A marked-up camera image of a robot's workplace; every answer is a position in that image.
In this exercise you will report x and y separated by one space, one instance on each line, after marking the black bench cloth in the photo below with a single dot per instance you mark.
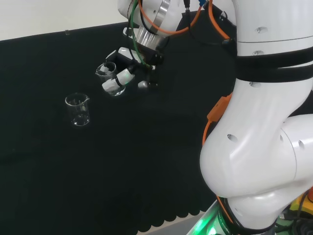
97 159

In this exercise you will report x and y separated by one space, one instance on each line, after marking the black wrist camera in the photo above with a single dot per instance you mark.
143 85

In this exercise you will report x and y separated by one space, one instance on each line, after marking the yellow stop button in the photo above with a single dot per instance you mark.
299 205

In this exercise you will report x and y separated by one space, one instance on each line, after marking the small clear glass beaker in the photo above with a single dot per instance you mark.
115 91

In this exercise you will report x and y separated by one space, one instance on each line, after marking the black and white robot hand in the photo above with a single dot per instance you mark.
123 76

